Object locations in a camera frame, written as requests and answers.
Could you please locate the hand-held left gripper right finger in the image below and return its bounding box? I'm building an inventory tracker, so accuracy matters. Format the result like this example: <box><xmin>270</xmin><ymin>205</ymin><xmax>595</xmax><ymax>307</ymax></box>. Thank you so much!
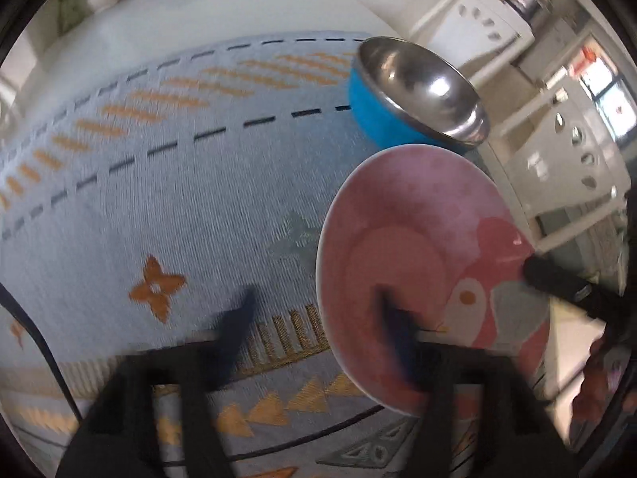
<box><xmin>373</xmin><ymin>284</ymin><xmax>580</xmax><ymax>478</ymax></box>

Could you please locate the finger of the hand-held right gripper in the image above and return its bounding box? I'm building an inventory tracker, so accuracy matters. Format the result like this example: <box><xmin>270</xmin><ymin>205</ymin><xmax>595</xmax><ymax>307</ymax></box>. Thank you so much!
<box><xmin>522</xmin><ymin>255</ymin><xmax>625</xmax><ymax>329</ymax></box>

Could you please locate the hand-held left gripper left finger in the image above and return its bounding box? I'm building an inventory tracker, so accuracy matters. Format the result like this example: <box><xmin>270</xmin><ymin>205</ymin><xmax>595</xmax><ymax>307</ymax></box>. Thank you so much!
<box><xmin>55</xmin><ymin>286</ymin><xmax>260</xmax><ymax>478</ymax></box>

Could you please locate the pink ceramic bowl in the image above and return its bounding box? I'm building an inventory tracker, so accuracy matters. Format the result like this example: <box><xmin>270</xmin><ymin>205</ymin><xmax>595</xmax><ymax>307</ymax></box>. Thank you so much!
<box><xmin>316</xmin><ymin>143</ymin><xmax>552</xmax><ymax>418</ymax></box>

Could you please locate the blue steel bowl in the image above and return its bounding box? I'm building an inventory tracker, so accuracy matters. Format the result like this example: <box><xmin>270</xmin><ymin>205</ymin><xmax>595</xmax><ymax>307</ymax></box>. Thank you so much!
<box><xmin>348</xmin><ymin>36</ymin><xmax>491</xmax><ymax>156</ymax></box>

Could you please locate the person's right hand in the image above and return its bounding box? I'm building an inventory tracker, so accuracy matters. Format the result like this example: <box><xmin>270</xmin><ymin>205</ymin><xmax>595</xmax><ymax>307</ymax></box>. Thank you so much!
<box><xmin>571</xmin><ymin>339</ymin><xmax>620</xmax><ymax>426</ymax></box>

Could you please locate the grey fringed seat cushion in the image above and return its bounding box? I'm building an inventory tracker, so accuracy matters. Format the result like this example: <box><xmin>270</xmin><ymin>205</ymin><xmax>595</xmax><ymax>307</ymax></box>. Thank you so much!
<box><xmin>537</xmin><ymin>199</ymin><xmax>629</xmax><ymax>280</ymax></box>

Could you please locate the white wooden chair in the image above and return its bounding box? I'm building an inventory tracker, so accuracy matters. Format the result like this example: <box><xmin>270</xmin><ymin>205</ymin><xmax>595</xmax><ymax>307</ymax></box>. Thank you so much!
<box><xmin>409</xmin><ymin>0</ymin><xmax>535</xmax><ymax>88</ymax></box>
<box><xmin>490</xmin><ymin>72</ymin><xmax>632</xmax><ymax>255</ymax></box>

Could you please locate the blue patterned table mat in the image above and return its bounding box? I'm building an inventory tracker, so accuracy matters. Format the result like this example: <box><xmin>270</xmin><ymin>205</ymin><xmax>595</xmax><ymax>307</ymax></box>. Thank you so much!
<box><xmin>0</xmin><ymin>30</ymin><xmax>498</xmax><ymax>478</ymax></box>

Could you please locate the window with red ornament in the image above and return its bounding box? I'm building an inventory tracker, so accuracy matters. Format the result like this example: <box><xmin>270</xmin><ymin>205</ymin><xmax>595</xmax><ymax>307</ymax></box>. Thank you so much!
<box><xmin>580</xmin><ymin>35</ymin><xmax>637</xmax><ymax>145</ymax></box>

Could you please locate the glass vase with green stems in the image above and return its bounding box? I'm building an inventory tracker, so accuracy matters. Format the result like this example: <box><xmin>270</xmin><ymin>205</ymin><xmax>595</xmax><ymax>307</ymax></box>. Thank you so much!
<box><xmin>55</xmin><ymin>0</ymin><xmax>93</xmax><ymax>35</ymax></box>

